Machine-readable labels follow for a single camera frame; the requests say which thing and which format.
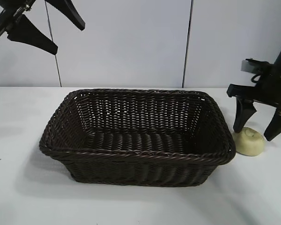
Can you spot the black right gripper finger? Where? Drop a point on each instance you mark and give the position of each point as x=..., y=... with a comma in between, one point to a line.
x=278, y=124
x=243, y=114

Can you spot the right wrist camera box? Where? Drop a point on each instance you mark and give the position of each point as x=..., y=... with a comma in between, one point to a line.
x=247, y=65

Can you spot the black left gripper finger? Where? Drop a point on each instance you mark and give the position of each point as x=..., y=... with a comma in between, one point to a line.
x=32, y=37
x=70, y=14

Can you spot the dark brown wicker basket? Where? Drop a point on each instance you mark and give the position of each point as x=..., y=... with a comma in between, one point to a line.
x=135, y=150

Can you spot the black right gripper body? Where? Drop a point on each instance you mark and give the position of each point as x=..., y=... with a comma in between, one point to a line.
x=276, y=89

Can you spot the pale yellow egg yolk pastry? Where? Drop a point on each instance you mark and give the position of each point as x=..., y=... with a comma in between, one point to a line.
x=248, y=143

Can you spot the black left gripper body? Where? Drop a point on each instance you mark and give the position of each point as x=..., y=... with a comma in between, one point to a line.
x=7, y=18

